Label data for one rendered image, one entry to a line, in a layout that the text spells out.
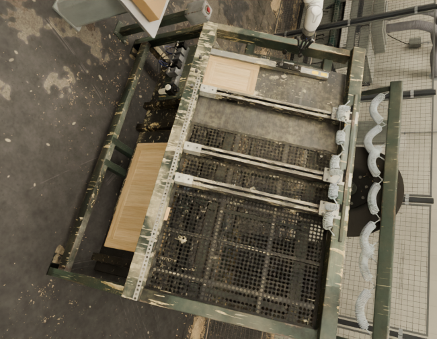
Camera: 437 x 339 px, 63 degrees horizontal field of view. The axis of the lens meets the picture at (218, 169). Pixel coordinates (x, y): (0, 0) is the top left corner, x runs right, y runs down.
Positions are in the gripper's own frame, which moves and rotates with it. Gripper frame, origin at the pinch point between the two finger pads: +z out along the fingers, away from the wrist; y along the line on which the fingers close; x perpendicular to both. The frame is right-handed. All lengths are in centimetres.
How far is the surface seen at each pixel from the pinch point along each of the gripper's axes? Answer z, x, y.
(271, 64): 11.5, 9.9, 19.5
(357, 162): 54, 56, -71
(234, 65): 14, 16, 48
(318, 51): 12.4, -13.0, -15.5
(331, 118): 8, 48, -32
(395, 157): 34, 54, -93
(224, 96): 9, 48, 49
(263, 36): 10.5, -14.7, 30.7
